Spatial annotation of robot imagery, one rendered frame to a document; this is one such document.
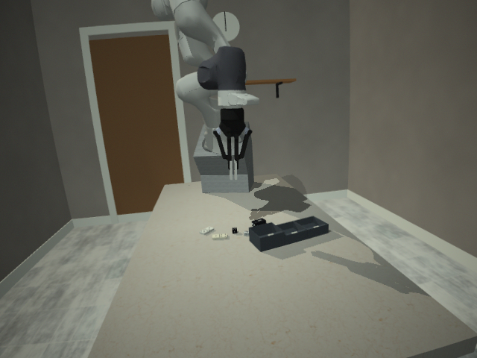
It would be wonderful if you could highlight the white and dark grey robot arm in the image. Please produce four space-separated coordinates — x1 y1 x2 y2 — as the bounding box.
151 0 259 154

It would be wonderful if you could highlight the white domino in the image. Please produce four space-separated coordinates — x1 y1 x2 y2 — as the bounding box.
199 227 214 235
212 233 227 239

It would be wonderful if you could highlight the dark grey rack of bins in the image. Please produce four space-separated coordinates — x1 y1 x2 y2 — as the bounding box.
249 216 329 252

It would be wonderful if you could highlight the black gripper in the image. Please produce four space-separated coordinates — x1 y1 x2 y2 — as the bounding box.
213 108 252 180

